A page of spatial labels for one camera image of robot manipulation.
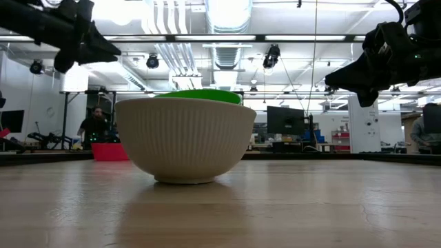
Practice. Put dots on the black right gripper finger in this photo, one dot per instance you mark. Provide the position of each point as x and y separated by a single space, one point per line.
355 69
355 83

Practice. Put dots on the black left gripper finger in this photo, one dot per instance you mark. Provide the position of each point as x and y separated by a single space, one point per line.
100 59
100 44

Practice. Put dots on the white ribbed bowl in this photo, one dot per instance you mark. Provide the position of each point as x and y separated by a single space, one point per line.
186 137

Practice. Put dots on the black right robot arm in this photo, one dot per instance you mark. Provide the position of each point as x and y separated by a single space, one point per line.
430 20

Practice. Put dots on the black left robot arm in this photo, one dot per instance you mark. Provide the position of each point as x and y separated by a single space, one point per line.
31 24

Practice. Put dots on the black background robot arm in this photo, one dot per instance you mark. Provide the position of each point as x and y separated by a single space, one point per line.
48 139

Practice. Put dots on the blue crate stack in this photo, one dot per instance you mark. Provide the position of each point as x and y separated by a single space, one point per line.
318 136

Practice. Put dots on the white column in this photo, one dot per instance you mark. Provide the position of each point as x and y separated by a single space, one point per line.
363 124

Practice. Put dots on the black ceiling spotlight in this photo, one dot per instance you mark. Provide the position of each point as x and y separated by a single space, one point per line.
272 56
152 62
37 67

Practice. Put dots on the person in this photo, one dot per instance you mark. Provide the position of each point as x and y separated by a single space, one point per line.
94 129
417 134

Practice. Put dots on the black monitor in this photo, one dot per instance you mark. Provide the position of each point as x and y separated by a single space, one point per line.
12 120
286 120

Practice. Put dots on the silver ventilation duct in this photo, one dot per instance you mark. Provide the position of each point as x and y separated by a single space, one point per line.
227 17

